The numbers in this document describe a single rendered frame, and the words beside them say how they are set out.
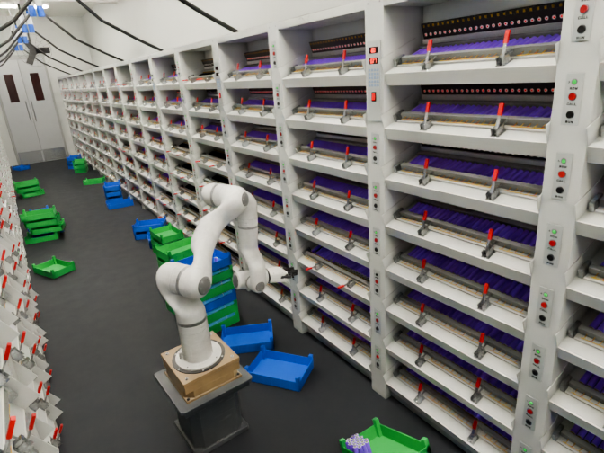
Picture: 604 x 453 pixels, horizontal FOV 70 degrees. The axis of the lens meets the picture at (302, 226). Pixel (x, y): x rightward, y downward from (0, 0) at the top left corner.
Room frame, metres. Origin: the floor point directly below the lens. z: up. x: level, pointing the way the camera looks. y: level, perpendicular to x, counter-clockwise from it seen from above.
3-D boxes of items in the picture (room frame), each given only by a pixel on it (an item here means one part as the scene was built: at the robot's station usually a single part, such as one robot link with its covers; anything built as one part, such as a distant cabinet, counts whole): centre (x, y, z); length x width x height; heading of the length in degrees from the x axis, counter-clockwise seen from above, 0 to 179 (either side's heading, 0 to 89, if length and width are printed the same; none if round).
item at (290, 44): (2.32, -0.01, 0.85); 0.20 x 0.09 x 1.70; 123
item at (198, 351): (1.55, 0.47, 0.47); 0.19 x 0.19 x 0.18
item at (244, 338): (2.18, 0.37, 0.04); 0.30 x 0.20 x 0.08; 95
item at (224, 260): (2.40, 0.62, 0.44); 0.30 x 0.20 x 0.08; 131
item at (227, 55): (2.91, 0.36, 0.85); 0.20 x 0.09 x 1.70; 123
